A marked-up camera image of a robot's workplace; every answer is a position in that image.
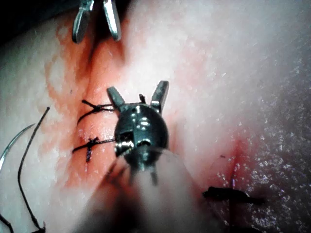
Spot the left arm needle driver jaw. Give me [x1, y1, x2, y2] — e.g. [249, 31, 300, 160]
[106, 86, 126, 113]
[150, 80, 170, 114]

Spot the left arm needle driver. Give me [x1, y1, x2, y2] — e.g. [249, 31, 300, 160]
[113, 102, 170, 171]

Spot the curved steel needle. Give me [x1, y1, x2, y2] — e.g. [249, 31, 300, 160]
[0, 123, 36, 172]

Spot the black thread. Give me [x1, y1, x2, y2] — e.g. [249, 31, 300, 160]
[0, 106, 51, 233]

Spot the tissue pad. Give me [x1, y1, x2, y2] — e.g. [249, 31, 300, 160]
[0, 0, 311, 233]

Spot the right arm needle driver jaw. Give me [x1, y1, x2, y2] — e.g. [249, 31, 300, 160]
[71, 0, 94, 44]
[102, 0, 122, 42]

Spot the black stitching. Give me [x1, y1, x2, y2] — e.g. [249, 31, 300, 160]
[202, 185, 266, 205]
[72, 93, 147, 164]

